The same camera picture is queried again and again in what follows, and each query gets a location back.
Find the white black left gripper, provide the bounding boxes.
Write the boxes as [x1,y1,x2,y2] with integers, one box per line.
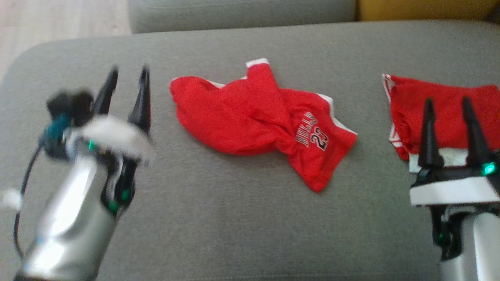
[64,66,157,166]

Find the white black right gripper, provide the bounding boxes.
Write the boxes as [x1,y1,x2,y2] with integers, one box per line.
[409,96,500,206]

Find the red white basketball jersey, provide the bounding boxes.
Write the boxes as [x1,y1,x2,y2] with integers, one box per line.
[382,73,500,174]

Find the red white basketball shorts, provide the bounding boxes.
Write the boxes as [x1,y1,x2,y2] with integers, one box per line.
[169,58,358,193]

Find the yellow cushion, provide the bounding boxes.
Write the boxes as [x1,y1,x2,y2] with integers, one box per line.
[356,0,500,22]

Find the grey sofa back cushion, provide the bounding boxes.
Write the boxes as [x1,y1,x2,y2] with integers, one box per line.
[128,0,358,34]

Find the grey fabric sofa seat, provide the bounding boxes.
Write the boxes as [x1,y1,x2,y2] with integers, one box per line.
[0,20,500,281]

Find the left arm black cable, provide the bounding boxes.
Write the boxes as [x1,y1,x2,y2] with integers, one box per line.
[13,113,73,258]

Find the left cable white tag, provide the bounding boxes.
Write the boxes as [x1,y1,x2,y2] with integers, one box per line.
[0,188,22,211]

